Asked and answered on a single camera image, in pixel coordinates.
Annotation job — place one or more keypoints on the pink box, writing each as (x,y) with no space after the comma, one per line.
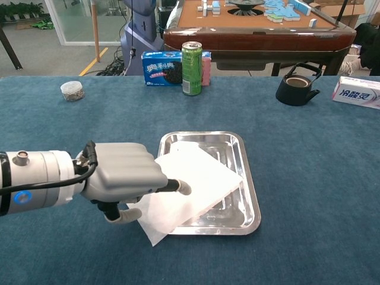
(206,71)

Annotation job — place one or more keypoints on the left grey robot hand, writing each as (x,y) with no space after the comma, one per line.
(124,172)

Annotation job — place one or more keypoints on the potted green plants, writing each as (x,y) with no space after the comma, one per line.
(20,10)

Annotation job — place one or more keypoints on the white sneaker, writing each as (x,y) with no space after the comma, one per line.
(355,49)
(350,66)

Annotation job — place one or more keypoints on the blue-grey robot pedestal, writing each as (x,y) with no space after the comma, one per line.
(142,38)

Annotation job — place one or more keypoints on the small clear plastic jar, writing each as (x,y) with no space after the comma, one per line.
(72,92)

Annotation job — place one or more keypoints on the wooden pole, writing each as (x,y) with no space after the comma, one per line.
(95,29)

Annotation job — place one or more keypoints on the person in black trousers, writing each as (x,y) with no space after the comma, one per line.
(371,44)

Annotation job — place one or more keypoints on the green drink can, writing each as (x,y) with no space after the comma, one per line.
(191,68)

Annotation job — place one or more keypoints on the black teapot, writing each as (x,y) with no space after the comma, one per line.
(294,95)

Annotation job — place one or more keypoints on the white toothpaste box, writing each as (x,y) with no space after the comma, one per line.
(356,93)

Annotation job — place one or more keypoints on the black tripod stand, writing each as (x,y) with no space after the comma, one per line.
(340,13)

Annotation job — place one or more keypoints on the single blue mahjong tile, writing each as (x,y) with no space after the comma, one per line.
(312,22)

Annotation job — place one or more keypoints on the small mahjong tile stack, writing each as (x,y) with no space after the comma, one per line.
(215,9)

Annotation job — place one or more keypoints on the dark table leg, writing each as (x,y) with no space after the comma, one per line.
(10,50)

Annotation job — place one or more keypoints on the stainless steel tray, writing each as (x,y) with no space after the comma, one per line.
(237,219)

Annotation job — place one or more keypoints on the blue felt table cover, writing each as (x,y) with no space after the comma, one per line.
(59,252)

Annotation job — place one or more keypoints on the brown mahjong table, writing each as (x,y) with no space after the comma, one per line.
(252,38)

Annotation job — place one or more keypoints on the cardboard box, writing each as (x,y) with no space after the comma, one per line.
(353,10)

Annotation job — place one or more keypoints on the pile of blue mahjong tiles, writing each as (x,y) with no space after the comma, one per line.
(279,13)

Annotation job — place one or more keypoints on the blue cookie box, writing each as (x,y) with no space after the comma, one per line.
(160,69)

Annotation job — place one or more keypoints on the white paper napkin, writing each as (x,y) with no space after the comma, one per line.
(202,172)

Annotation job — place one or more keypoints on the green object on floor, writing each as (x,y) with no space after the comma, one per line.
(43,24)

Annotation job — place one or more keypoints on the white framed glass partition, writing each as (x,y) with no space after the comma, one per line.
(77,20)

